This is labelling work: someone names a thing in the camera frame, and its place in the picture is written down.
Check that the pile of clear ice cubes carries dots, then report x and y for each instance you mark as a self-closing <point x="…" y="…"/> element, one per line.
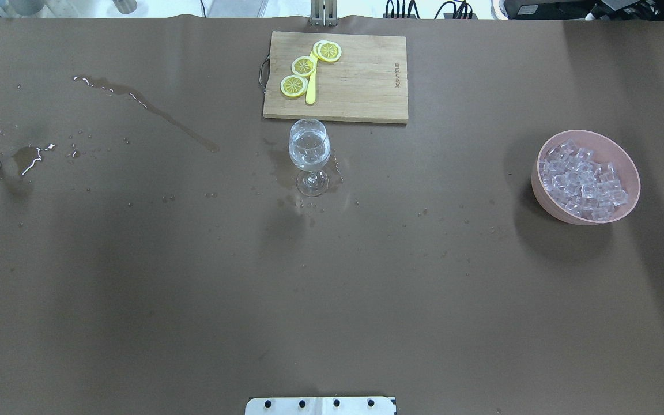
<point x="585" y="188"/>

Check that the lemon slice middle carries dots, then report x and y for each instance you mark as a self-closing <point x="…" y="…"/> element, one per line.
<point x="304" y="66"/>

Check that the lemon slice right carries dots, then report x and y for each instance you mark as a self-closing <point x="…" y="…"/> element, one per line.
<point x="327" y="50"/>

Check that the pink bowl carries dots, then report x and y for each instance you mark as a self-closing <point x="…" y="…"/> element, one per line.
<point x="605" y="150"/>

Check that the yellow plastic knife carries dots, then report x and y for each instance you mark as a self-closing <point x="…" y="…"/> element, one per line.
<point x="311" y="93"/>

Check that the wooden cutting board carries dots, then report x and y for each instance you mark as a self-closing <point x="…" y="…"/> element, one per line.
<point x="368" y="84"/>

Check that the lemon slice left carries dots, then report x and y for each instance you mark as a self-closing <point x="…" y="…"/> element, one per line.
<point x="293" y="86"/>

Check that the clear wine glass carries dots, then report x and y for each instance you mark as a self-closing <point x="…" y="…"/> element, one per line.
<point x="309" y="149"/>

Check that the aluminium frame post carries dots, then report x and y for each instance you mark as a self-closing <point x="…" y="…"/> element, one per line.
<point x="323" y="13"/>

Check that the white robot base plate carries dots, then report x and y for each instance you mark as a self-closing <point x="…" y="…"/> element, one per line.
<point x="322" y="405"/>

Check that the lemon slice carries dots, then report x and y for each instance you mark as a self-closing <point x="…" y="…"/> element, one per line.
<point x="293" y="86"/>
<point x="327" y="50"/>
<point x="304" y="66"/>

